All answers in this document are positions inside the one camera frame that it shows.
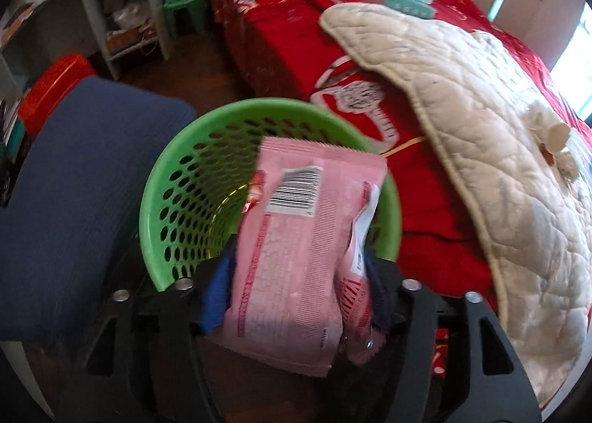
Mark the lower teal tissue pack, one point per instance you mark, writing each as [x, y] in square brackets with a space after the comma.
[409, 7]

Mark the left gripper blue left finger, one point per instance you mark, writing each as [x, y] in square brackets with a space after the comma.
[218, 275]

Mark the red bed cover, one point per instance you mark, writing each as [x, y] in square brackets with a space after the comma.
[281, 51]

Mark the white desk shelf unit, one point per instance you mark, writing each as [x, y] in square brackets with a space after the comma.
[35, 33]

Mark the green plastic waste basket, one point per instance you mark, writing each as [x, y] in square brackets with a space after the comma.
[194, 195]

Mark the white paper cup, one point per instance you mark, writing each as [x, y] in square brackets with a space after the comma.
[549, 129]

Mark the blue upholstered chair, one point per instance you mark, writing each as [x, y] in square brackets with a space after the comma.
[76, 201]

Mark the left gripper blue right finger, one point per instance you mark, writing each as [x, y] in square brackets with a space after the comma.
[376, 270]

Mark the red plastic box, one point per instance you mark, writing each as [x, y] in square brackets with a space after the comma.
[50, 88]

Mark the pink snack package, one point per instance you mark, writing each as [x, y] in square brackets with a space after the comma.
[300, 284]

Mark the orange peel piece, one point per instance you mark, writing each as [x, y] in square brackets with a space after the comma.
[548, 157]

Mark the white quilted blanket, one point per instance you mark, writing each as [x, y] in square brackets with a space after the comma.
[480, 111]

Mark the green plastic stool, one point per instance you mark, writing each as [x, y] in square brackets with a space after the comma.
[190, 11]

